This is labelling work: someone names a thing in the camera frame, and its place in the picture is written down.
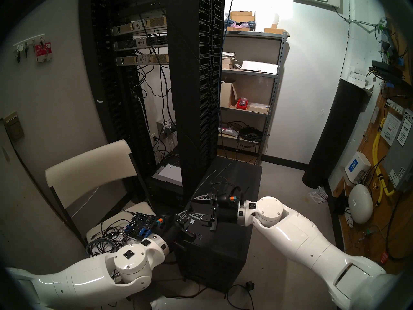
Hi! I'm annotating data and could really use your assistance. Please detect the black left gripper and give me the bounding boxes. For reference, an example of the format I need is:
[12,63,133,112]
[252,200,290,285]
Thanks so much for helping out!
[161,210,198,247]

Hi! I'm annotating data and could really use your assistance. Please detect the grey braided USB cable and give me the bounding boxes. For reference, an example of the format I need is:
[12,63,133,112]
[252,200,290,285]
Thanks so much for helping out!
[189,160,246,216]

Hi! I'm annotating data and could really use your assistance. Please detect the black power cable with plug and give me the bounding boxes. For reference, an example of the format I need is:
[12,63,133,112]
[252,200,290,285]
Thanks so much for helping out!
[226,280,257,310]

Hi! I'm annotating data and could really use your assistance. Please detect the gold mesh rack server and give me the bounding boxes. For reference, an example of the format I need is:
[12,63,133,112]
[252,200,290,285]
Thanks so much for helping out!
[116,53,170,67]
[111,17,168,37]

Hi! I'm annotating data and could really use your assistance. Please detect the grey wall conduit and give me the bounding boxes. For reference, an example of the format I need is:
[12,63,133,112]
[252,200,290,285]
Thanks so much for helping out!
[334,7,379,26]

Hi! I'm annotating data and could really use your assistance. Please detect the flat white box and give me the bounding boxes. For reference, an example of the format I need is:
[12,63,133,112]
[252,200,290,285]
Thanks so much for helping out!
[242,60,278,75]

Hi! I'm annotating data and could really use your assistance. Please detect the thin white cable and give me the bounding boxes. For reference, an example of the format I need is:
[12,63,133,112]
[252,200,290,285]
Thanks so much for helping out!
[69,187,99,219]

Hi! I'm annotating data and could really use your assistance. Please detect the grey cable pile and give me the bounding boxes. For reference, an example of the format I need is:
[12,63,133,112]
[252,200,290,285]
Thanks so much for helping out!
[86,217,136,258]

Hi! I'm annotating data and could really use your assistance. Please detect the thick yellow cable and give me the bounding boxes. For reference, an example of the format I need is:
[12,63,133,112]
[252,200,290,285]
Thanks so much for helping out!
[372,117,396,206]

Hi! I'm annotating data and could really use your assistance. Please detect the white patch panel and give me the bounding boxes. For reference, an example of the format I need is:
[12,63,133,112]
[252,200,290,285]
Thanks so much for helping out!
[386,98,405,114]

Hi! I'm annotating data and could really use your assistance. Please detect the black workstation tower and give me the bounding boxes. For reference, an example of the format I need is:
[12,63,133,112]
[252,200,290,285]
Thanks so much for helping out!
[176,156,262,292]

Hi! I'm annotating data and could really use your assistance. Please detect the wall outlet with plugs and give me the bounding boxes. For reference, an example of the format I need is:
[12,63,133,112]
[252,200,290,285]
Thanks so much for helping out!
[156,119,177,139]

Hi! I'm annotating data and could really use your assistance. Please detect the black server rack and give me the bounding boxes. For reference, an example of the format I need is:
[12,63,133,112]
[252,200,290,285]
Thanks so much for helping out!
[79,0,226,213]

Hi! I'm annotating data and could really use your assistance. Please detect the white box with blue label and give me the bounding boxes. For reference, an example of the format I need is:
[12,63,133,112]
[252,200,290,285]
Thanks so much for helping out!
[344,151,371,184]

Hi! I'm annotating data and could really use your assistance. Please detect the small white boxes stack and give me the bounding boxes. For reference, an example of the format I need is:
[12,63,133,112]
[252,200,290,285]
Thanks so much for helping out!
[349,71,375,87]

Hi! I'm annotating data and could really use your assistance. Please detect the white oval router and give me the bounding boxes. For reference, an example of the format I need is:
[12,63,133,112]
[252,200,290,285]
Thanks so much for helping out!
[348,184,374,224]

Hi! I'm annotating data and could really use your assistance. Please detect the open cardboard box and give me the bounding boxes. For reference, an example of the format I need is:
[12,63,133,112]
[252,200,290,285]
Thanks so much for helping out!
[220,81,238,108]

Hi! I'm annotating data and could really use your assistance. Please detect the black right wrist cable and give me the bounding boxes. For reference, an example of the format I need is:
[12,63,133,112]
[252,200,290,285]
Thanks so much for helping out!
[226,186,249,206]

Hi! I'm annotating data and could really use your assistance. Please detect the white key hook rail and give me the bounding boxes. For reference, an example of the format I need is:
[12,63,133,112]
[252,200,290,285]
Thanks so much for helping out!
[14,38,45,63]

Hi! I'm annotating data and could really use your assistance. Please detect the grey utility box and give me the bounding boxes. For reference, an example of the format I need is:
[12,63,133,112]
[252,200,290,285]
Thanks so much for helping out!
[381,108,413,193]

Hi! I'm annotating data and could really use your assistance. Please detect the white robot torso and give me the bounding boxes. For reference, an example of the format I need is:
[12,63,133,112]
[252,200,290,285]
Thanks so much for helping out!
[150,295,207,310]

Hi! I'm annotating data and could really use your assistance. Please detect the dark mesh Dell server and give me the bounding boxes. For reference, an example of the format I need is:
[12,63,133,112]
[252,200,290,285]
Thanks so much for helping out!
[113,35,168,51]

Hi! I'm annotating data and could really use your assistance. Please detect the small white wire rack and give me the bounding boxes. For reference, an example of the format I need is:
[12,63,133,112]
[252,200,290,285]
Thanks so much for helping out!
[307,186,329,205]

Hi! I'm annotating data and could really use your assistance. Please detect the tall black cylinder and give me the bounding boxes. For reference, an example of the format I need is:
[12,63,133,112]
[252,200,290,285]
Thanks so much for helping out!
[302,77,371,189]

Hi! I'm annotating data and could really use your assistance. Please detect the beige folding chair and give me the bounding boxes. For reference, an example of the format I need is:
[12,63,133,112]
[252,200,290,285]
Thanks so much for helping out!
[45,139,176,268]

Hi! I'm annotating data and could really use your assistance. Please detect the red white key tag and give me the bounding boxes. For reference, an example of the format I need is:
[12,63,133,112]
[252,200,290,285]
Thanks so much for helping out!
[35,42,53,63]

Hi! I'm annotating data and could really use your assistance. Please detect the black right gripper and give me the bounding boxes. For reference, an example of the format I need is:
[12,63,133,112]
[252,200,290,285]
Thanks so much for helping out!
[186,192,242,232]

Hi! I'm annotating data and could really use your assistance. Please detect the black cable bundle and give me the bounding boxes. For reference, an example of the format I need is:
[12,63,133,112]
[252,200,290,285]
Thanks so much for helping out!
[237,125,263,142]

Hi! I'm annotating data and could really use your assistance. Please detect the brown cardboard box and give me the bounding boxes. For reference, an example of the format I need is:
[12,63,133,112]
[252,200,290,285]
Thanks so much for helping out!
[230,11,256,23]

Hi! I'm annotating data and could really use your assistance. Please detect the grey metal shelf unit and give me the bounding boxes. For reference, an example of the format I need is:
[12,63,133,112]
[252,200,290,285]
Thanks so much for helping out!
[218,30,289,163]

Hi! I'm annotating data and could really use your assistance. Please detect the white printed paper label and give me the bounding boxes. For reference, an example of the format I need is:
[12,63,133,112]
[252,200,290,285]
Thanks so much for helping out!
[380,112,400,147]

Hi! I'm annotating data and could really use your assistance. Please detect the beige wall control plate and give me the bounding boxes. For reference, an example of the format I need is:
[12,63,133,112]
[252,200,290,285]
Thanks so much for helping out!
[3,112,25,143]

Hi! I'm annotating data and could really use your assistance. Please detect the pink plastic bag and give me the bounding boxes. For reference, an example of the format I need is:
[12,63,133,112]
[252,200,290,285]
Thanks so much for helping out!
[225,21,255,31]

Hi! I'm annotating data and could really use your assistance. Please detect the black UPS with white lid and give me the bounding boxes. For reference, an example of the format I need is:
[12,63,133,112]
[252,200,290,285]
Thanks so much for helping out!
[147,163,185,213]

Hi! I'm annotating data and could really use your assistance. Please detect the tangle of black rack cables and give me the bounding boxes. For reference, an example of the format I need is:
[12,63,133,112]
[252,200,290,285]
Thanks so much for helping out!
[136,64,181,164]

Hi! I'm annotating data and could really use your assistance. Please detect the black blue audio mixer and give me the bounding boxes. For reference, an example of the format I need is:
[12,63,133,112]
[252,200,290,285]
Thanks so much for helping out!
[124,212,159,241]

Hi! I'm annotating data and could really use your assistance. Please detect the black network device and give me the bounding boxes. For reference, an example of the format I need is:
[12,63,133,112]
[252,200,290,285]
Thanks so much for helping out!
[371,60,405,80]

